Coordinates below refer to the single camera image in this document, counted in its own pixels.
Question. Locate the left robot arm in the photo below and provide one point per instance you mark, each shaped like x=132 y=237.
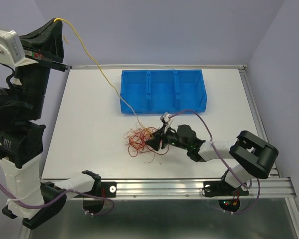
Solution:
x=21 y=143

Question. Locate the aluminium front mounting rail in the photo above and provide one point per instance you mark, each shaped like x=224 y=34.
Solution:
x=190 y=189

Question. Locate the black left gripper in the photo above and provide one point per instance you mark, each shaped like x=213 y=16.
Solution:
x=46 y=41

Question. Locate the blue three-compartment plastic bin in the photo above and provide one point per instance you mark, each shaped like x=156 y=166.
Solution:
x=158 y=91

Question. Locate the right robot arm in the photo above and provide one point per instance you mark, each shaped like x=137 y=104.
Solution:
x=255 y=157

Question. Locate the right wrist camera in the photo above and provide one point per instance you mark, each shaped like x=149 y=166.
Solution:
x=166 y=120

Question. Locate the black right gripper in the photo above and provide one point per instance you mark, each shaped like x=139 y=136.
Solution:
x=154 y=143

